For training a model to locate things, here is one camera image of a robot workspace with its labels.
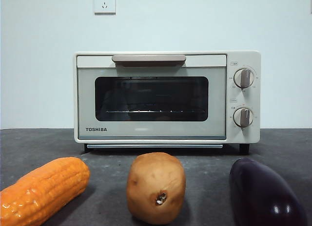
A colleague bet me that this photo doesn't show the glass oven door with handle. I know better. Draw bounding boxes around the glass oven door with handle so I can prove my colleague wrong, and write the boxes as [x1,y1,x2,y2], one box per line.
[76,54,227,141]

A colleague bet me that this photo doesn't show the purple eggplant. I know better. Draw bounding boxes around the purple eggplant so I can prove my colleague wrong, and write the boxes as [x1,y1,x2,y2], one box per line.
[229,157,309,226]

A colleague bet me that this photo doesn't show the cream Toshiba toaster oven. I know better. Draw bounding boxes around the cream Toshiba toaster oven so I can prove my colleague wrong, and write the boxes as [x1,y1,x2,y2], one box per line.
[72,50,261,155]

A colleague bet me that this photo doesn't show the silver crumb tray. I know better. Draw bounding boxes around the silver crumb tray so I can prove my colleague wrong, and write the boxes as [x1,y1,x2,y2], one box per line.
[87,144,224,149]

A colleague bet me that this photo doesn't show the brown potato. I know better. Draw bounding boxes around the brown potato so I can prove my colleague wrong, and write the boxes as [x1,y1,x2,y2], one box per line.
[126,152,187,225]

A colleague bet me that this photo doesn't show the timer knob with beige grip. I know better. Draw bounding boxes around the timer knob with beige grip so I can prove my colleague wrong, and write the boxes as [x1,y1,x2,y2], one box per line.
[233,108,254,128]

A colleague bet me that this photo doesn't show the temperature knob with beige grip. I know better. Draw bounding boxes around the temperature knob with beige grip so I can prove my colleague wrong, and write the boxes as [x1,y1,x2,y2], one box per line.
[233,68,255,89]

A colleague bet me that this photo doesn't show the orange corn cob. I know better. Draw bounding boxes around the orange corn cob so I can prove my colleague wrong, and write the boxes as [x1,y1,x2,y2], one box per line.
[0,157,91,226]

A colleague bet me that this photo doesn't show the wire oven rack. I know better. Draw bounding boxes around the wire oven rack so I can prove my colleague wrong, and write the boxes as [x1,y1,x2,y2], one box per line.
[104,109,207,114]

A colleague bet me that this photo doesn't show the white wall socket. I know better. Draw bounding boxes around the white wall socket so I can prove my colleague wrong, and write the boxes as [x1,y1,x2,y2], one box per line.
[94,0,117,16]

